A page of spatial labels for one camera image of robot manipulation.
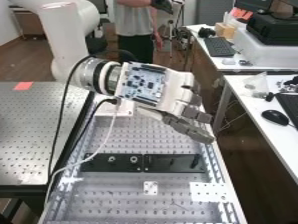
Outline red tape mark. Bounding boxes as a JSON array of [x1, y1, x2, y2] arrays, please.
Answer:
[[13, 81, 36, 92]]

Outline black headphones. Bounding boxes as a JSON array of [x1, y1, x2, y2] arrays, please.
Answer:
[[197, 26, 217, 39]]

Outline small white square bracket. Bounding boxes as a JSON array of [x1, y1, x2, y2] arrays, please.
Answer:
[[142, 181, 160, 196]]

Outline clear box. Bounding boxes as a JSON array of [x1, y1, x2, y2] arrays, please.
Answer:
[[38, 96, 248, 224]]

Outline dark grey five-finger robot hand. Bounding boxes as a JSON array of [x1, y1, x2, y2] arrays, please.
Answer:
[[116, 61, 219, 145]]

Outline large white bin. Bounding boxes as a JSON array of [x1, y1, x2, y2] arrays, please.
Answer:
[[232, 27, 298, 68]]

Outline black plate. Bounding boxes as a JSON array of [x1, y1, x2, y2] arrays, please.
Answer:
[[80, 152, 209, 174]]

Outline black computer mouse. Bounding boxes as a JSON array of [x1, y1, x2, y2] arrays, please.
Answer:
[[261, 109, 292, 127]]

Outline black cable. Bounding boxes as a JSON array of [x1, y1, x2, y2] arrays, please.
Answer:
[[46, 54, 122, 181]]

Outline black equipment case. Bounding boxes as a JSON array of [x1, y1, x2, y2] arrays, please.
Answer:
[[245, 12, 298, 46]]

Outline black keyboard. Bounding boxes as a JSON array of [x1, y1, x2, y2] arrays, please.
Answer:
[[275, 92, 298, 130], [203, 36, 237, 58]]

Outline cardboard box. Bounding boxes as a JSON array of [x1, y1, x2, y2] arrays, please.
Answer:
[[215, 21, 237, 40]]

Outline person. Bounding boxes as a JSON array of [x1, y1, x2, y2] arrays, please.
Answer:
[[112, 0, 188, 65]]

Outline clear plastic bag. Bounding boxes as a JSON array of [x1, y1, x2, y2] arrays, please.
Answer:
[[243, 71, 272, 98]]

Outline white desk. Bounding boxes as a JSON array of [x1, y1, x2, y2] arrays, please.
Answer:
[[212, 74, 298, 184], [185, 23, 298, 73]]

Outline white cable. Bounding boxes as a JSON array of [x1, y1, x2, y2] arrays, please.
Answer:
[[40, 99, 123, 224]]

